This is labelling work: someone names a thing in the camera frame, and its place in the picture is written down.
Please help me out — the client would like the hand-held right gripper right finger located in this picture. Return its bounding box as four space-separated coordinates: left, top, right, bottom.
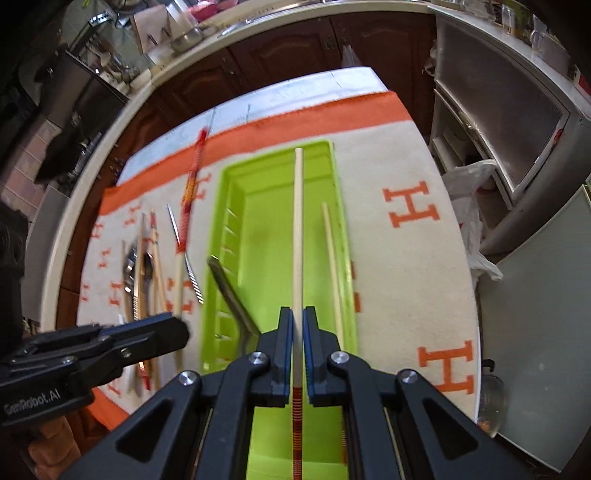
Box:
302 306 532 480

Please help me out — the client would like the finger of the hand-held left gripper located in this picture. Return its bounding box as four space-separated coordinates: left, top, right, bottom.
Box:
108 318 190 370
95 312 179 340

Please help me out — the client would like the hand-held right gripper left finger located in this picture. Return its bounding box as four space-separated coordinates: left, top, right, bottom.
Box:
58 307 294 480

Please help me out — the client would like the bent-handle metal spoon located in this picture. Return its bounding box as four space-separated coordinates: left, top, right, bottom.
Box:
207 256 260 347

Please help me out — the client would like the cream chopstick red striped end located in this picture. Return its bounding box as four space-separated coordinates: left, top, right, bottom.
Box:
293 148 306 480
321 202 346 344
174 129 208 319
148 210 167 319

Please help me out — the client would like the green plastic utensil tray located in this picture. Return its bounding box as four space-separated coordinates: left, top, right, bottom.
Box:
198 140 360 480

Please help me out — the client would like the person's left hand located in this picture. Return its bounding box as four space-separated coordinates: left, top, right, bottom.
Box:
28 413 75 480

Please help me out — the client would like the white orange letter-print blanket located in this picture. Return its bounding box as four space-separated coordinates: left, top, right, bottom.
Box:
76 90 481 462

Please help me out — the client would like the clear plastic bottle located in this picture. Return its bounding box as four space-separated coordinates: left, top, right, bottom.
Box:
478 360 509 439

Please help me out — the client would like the black stove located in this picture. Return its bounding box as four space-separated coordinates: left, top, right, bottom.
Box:
37 51 130 185

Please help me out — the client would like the white appliance door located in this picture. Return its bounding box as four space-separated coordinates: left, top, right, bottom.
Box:
478 185 591 472

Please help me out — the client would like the crumpled white plastic bag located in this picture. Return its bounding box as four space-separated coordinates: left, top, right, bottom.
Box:
443 159 504 282

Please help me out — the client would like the pale blue patterned tablecloth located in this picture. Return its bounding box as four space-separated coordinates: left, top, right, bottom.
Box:
115 67 389 185

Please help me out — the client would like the metal bowl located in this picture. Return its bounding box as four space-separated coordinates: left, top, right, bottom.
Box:
168 25 206 51

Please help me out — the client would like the wooden board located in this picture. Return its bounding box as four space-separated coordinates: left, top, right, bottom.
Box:
131 9 171 56

